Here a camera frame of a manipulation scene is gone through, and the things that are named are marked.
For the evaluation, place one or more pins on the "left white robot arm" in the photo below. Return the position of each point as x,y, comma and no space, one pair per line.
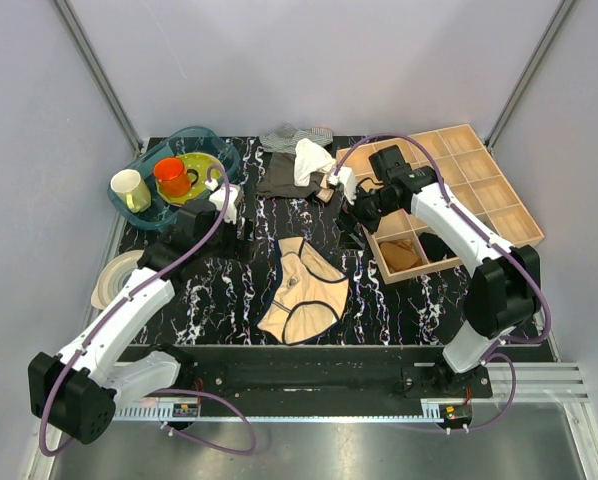
79,389

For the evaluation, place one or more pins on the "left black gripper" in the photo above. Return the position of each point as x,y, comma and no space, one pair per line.
239,249

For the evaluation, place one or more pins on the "grey striped garment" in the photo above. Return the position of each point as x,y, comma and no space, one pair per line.
284,139

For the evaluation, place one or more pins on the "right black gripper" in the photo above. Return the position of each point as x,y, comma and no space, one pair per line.
349,236

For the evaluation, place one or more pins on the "wooden compartment tray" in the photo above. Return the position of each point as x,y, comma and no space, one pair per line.
471,174

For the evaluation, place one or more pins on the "white cloth garment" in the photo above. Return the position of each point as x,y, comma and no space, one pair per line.
310,158

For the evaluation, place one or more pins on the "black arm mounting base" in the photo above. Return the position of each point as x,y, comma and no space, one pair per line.
327,383

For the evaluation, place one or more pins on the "orange mug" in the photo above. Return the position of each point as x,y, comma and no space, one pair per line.
173,177

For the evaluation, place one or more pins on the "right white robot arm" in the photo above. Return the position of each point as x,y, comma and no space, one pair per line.
504,290

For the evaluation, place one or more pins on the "dark grey garment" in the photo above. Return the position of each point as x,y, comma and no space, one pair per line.
278,180

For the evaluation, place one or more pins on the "rolled black underwear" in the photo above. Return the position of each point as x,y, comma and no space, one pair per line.
435,248

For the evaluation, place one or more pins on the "beige round lid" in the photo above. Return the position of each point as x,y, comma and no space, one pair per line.
113,278

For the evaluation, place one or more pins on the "beige navy-trimmed underwear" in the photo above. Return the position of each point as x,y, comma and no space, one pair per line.
309,295

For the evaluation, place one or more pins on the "cream yellow mug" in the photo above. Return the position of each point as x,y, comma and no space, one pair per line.
131,189

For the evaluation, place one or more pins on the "blue transparent plastic basin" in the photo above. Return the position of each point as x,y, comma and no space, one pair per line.
188,140

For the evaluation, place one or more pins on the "rolled tan underwear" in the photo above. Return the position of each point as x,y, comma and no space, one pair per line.
400,255

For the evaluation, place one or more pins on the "checked grey garment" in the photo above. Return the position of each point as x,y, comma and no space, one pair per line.
321,136

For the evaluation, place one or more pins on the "green dotted plate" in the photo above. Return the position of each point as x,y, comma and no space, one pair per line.
201,162

